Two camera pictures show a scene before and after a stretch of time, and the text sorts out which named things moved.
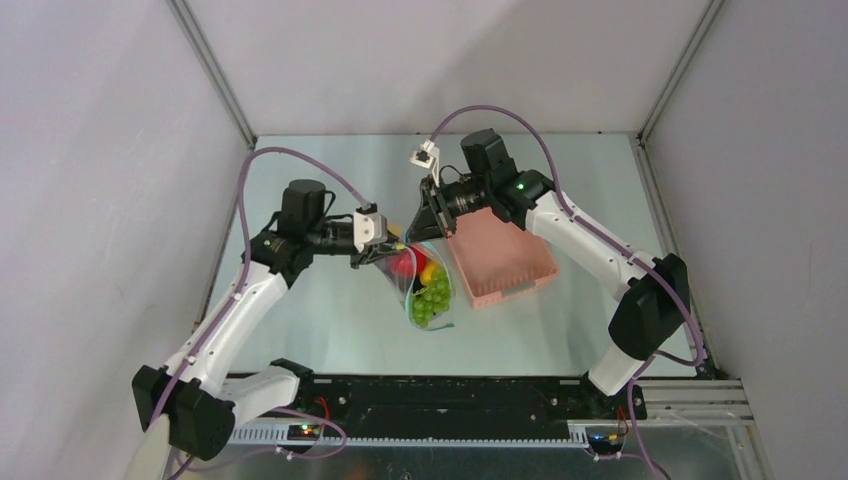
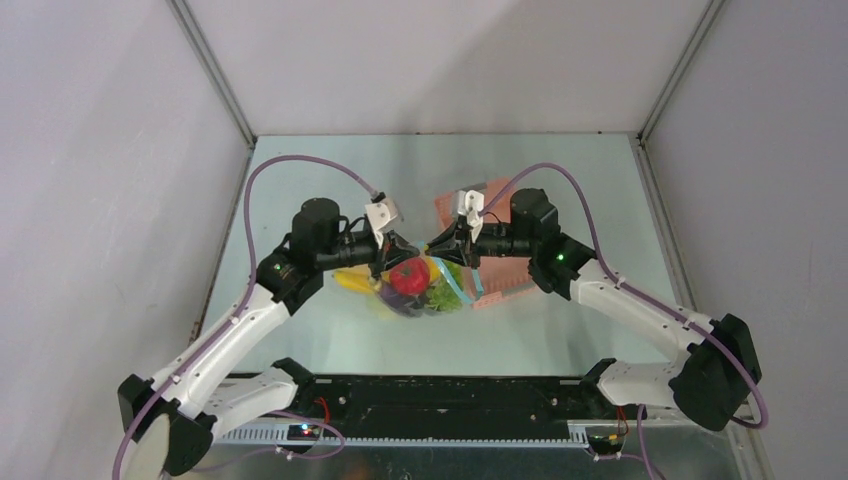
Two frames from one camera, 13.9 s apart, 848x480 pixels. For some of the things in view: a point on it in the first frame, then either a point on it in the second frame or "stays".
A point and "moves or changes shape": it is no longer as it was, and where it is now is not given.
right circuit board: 605,442 stays
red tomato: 408,262 moves or changes shape
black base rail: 443,410 stays
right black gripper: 436,211 → 466,245
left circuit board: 304,432 stays
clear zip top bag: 421,275 moves or changes shape
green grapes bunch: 433,299 moves or changes shape
